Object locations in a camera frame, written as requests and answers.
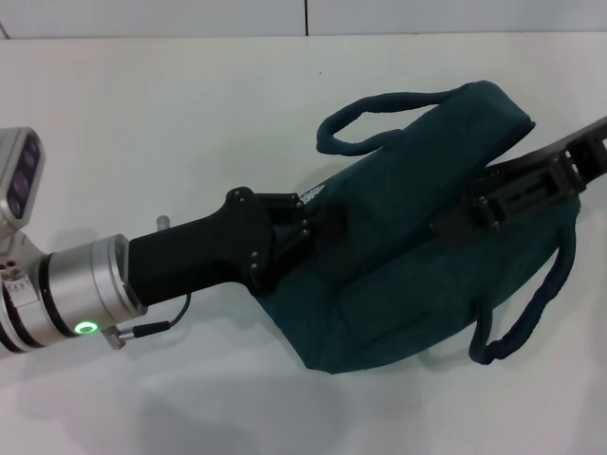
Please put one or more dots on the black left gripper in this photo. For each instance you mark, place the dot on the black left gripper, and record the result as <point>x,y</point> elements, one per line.
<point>199,260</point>

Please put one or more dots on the dark green insulated lunch bag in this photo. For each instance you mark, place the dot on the dark green insulated lunch bag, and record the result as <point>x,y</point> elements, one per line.
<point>403,284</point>

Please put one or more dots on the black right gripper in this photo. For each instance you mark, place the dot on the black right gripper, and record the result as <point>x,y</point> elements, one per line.
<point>590,151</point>

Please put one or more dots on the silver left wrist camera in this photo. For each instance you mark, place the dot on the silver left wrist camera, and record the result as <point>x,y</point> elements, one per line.
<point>21,175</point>

